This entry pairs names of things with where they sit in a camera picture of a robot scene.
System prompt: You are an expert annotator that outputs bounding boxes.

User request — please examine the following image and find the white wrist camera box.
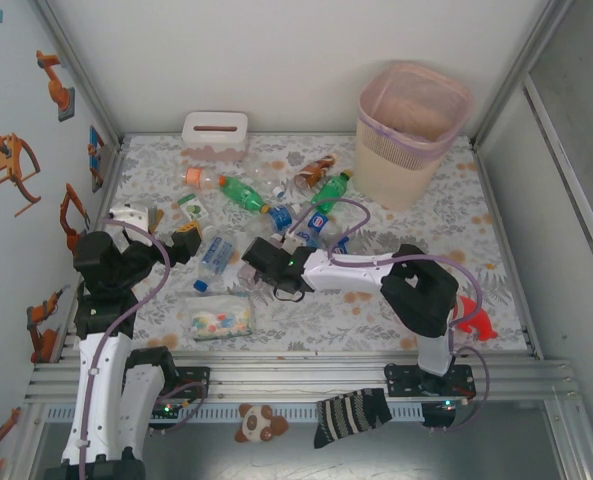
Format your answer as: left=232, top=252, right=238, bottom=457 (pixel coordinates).
left=275, top=232, right=311, bottom=251
left=108, top=202, right=165, bottom=234

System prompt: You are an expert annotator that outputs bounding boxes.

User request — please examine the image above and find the blue orange wall sticker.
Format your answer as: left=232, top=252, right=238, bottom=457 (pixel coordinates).
left=86, top=125, right=106, bottom=194

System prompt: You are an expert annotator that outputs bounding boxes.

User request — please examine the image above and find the black white striped sock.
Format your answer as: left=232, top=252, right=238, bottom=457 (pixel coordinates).
left=313, top=387, right=394, bottom=450

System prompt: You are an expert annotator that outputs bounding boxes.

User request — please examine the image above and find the left controller board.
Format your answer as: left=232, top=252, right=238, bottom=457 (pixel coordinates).
left=155, top=399, right=187, bottom=421

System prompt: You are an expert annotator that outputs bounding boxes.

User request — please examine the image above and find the pink bin liner bag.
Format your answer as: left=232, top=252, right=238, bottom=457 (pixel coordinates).
left=358, top=60, right=475, bottom=161

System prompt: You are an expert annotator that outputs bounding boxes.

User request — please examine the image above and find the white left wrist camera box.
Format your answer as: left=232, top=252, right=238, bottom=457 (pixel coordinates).
left=108, top=202, right=165, bottom=234

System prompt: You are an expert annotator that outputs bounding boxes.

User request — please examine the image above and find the pink drink bottle white cap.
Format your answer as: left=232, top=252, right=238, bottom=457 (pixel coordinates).
left=236, top=263, right=261, bottom=292

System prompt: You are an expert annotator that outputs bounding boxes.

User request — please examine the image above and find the panda plush toy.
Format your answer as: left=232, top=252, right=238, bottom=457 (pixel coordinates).
left=234, top=403, right=290, bottom=445

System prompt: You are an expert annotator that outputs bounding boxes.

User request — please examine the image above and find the beige ribbed waste bin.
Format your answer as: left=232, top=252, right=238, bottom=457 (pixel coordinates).
left=354, top=60, right=475, bottom=212

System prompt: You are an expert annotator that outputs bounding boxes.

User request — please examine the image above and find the crushed clear bottle white cap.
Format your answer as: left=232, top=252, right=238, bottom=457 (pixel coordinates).
left=245, top=159, right=288, bottom=199

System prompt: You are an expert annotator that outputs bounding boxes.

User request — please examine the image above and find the aluminium frame post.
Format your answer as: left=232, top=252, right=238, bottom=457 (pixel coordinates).
left=31, top=0, right=128, bottom=151
left=473, top=0, right=576, bottom=149

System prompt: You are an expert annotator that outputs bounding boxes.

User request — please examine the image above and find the white pink tissue box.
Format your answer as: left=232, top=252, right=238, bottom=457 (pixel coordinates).
left=180, top=110, right=251, bottom=162

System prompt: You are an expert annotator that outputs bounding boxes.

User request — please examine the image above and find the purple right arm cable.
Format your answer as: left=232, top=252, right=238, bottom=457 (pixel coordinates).
left=288, top=198, right=492, bottom=434

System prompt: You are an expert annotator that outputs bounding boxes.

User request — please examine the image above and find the floral table mat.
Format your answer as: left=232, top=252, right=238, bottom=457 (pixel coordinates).
left=73, top=132, right=542, bottom=354

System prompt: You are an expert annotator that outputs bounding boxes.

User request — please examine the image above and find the controller board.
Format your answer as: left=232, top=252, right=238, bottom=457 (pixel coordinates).
left=155, top=399, right=187, bottom=421
left=422, top=399, right=465, bottom=430

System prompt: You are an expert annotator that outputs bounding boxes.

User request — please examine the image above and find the white slotted cable duct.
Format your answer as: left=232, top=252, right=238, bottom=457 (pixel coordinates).
left=45, top=403, right=425, bottom=425

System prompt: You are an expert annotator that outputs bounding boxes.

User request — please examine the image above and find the right controller board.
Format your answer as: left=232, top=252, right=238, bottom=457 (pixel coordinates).
left=422, top=399, right=465, bottom=430

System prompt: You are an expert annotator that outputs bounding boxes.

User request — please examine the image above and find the red shark plush toy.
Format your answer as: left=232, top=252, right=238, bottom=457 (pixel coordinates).
left=450, top=294, right=500, bottom=342

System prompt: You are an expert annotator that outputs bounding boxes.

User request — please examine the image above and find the aluminium frame rail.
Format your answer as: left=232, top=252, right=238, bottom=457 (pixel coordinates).
left=23, top=352, right=585, bottom=407

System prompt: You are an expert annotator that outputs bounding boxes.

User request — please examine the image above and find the clear bottle light blue label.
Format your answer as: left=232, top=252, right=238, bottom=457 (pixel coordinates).
left=294, top=227, right=323, bottom=250

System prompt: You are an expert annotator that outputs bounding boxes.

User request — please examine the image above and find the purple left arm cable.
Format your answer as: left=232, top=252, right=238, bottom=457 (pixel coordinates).
left=75, top=217, right=210, bottom=480

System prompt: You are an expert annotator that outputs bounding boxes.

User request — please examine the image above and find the green bottle orange cap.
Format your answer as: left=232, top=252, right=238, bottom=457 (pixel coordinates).
left=219, top=174, right=272, bottom=215

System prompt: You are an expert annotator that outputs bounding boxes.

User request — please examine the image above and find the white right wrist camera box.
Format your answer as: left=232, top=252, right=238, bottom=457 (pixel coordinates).
left=275, top=232, right=311, bottom=251

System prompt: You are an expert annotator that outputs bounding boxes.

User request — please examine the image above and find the plastic bag of colourful pieces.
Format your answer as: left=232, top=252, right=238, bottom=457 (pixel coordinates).
left=183, top=293, right=255, bottom=342

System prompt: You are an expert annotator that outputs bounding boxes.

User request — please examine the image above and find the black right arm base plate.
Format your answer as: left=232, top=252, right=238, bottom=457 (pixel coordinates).
left=384, top=363, right=477, bottom=400

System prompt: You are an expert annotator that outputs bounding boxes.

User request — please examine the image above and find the green bottle yellow cap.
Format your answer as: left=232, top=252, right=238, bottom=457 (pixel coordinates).
left=309, top=169, right=354, bottom=214

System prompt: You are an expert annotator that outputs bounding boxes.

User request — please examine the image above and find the brown coffee bottle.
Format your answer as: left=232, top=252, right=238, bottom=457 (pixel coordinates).
left=293, top=153, right=338, bottom=190

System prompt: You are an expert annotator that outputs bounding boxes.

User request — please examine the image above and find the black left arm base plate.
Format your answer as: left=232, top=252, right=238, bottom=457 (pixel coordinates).
left=165, top=366, right=212, bottom=400

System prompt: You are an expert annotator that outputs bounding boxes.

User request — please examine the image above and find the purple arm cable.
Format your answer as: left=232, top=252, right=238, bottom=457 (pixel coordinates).
left=288, top=198, right=492, bottom=434
left=75, top=217, right=210, bottom=480

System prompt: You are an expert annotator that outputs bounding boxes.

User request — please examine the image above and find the water bottle blue cap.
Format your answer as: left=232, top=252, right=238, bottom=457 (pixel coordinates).
left=193, top=227, right=240, bottom=293

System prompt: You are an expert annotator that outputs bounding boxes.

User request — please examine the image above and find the orange claw wall sticker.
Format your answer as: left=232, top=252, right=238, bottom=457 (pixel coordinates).
left=0, top=132, right=42, bottom=217

